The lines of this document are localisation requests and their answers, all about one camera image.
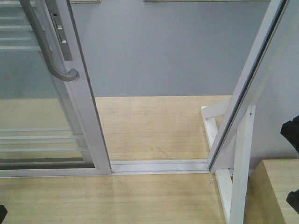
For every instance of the light wooden step box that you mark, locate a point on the light wooden step box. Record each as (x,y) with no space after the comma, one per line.
(269,186)

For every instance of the grey curved door handle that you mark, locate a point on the grey curved door handle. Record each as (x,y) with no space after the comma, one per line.
(72,74)

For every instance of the fixed white framed glass panel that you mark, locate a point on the fixed white framed glass panel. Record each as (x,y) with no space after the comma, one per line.
(38,123)

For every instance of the white door frame with track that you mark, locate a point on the white door frame with track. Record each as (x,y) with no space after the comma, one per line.
(217,118)

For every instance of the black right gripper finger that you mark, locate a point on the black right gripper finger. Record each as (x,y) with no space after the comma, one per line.
(293,200)
(290,130)

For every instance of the metal door lock plate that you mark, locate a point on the metal door lock plate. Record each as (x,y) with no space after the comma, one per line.
(58,27)

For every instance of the white framed sliding glass door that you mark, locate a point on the white framed sliding glass door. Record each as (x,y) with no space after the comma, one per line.
(83,101)

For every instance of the white triangular support brace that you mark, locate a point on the white triangular support brace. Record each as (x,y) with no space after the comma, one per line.
(232,186)

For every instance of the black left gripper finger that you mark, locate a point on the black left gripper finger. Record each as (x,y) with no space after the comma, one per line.
(3,212)

